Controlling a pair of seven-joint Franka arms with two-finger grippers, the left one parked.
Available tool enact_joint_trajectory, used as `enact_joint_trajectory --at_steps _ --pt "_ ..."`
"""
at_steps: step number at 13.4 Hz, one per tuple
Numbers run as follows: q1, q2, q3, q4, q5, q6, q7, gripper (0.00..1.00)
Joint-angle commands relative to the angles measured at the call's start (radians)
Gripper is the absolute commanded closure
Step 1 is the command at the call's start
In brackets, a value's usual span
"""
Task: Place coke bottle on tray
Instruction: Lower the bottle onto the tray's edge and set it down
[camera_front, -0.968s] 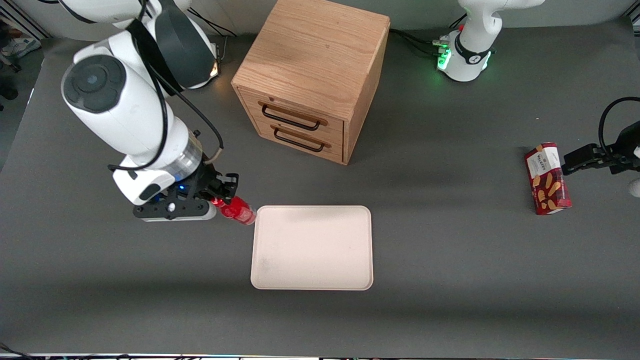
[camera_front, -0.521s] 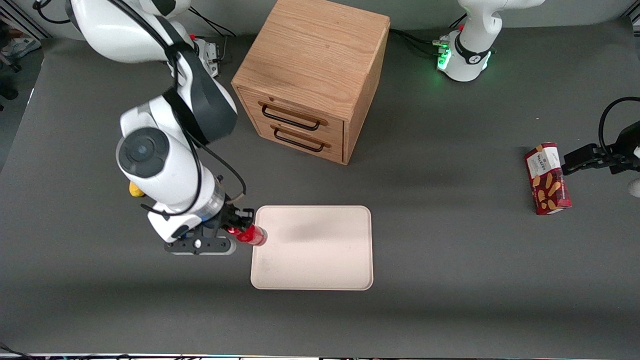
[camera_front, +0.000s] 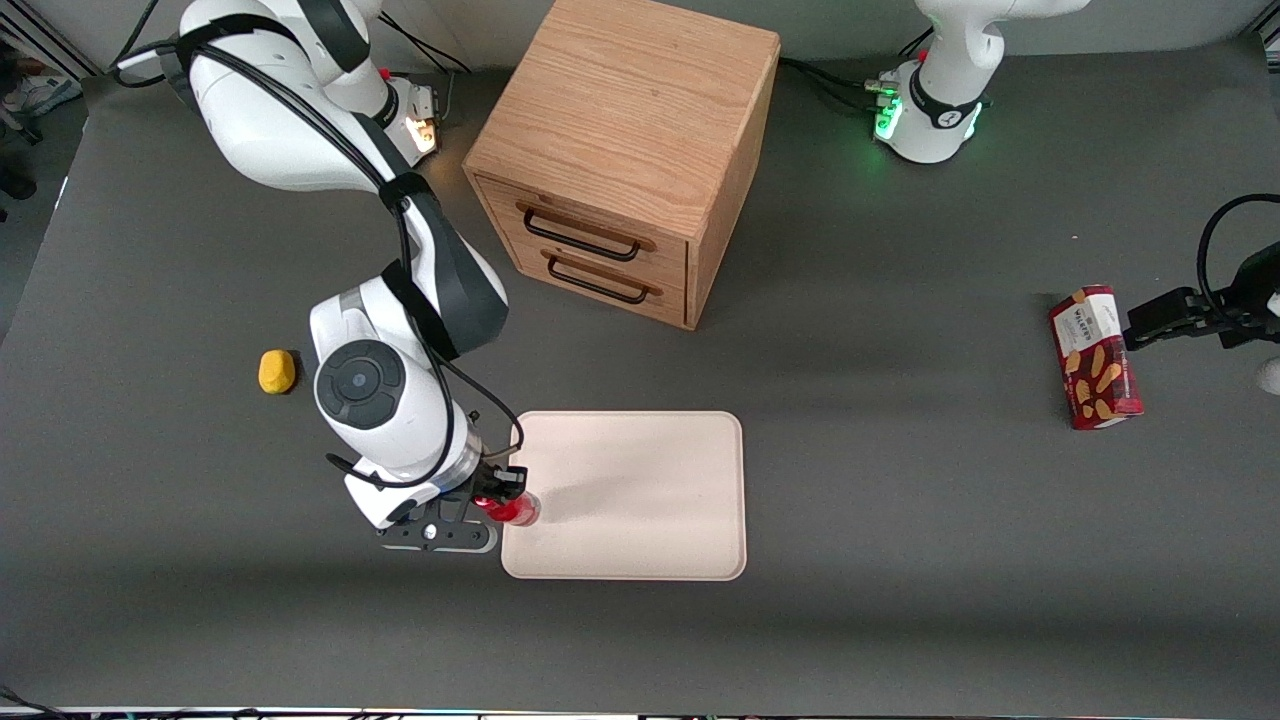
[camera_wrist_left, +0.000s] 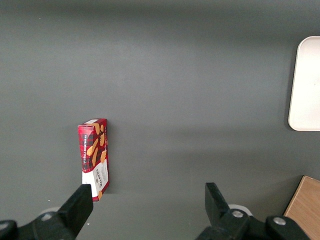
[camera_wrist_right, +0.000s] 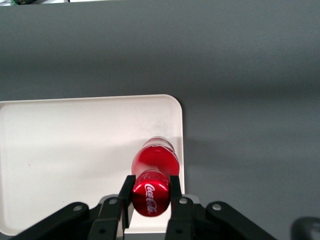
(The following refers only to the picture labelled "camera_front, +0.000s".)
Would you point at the red cookie box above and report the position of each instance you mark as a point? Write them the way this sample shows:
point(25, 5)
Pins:
point(1097, 360)

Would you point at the yellow lemon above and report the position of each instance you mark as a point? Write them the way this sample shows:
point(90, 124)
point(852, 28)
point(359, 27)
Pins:
point(276, 372)

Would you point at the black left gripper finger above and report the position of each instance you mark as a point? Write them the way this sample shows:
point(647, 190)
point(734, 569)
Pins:
point(1165, 332)
point(1170, 307)

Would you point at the beige plastic tray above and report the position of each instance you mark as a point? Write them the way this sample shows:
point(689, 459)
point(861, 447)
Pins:
point(640, 495)

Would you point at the red coke bottle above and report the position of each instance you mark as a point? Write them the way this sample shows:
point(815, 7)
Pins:
point(518, 512)

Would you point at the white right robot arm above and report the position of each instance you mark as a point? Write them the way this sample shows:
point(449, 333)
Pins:
point(260, 130)

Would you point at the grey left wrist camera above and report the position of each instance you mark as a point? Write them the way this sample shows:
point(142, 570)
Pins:
point(1271, 376)

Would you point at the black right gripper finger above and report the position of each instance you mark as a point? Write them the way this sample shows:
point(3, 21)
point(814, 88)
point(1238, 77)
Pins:
point(484, 503)
point(510, 478)

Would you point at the wooden drawer cabinet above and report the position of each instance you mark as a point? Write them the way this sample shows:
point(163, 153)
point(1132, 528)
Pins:
point(630, 110)

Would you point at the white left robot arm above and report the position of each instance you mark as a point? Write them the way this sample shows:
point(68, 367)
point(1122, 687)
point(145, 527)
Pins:
point(945, 90)

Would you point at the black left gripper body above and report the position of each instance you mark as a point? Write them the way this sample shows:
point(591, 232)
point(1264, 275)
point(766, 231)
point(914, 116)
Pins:
point(1252, 283)

